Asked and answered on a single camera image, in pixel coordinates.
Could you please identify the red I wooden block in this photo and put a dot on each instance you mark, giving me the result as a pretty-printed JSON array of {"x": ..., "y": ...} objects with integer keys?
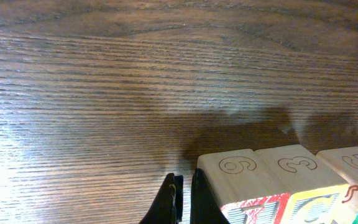
[{"x": 245, "y": 190}]

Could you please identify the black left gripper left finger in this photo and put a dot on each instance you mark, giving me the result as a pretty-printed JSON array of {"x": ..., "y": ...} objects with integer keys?
[{"x": 167, "y": 207}]

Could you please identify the yellow C wooden block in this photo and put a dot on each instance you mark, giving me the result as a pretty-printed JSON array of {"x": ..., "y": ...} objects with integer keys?
[{"x": 315, "y": 189}]

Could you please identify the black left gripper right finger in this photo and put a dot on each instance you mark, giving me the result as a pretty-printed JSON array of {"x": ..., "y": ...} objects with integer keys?
[{"x": 204, "y": 209}]

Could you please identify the green R block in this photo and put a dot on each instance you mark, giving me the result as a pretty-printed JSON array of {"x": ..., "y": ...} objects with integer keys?
[{"x": 344, "y": 161}]

